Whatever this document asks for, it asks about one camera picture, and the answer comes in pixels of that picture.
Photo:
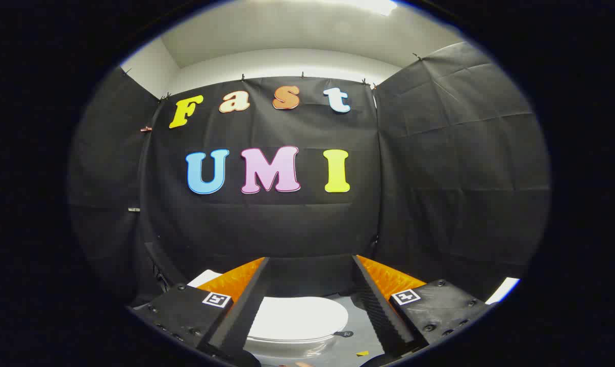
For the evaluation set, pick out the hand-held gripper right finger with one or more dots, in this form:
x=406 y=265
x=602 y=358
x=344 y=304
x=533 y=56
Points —
x=376 y=306

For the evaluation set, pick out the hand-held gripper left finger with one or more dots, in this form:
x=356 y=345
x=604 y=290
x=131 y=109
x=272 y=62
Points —
x=251 y=306

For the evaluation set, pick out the small black floor piece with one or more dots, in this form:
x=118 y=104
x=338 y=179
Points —
x=343 y=334

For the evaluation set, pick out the white box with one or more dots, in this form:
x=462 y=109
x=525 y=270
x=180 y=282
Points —
x=204 y=278

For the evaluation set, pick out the black backdrop cloth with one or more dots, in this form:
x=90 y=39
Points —
x=287 y=224

